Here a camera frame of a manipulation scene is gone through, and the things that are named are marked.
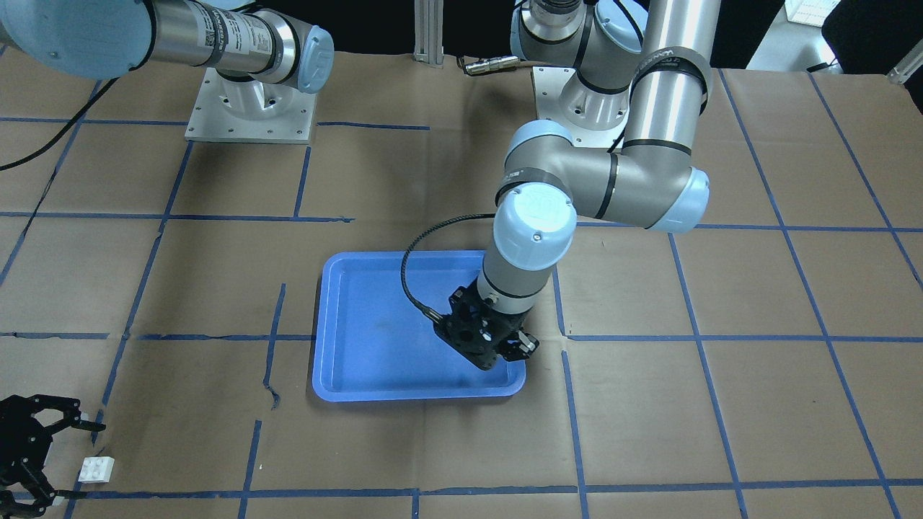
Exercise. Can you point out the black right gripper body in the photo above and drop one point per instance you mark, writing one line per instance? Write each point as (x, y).
(21, 441)

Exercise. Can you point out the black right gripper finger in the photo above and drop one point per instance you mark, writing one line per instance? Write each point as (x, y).
(61, 495)
(87, 425)

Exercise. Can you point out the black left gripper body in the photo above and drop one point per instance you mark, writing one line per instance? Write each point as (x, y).
(520, 345)

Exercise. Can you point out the white block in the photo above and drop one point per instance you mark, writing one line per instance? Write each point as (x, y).
(96, 470)

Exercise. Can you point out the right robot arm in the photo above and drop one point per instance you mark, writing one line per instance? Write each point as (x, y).
(263, 70)

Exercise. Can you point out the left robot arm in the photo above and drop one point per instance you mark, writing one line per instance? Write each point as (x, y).
(649, 72)

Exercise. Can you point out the blue plastic tray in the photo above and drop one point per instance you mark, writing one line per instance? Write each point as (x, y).
(373, 345)

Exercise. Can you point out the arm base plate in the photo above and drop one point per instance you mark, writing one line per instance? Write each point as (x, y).
(562, 101)
(231, 110)

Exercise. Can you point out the aluminium frame post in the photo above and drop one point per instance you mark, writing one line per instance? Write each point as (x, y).
(428, 48)

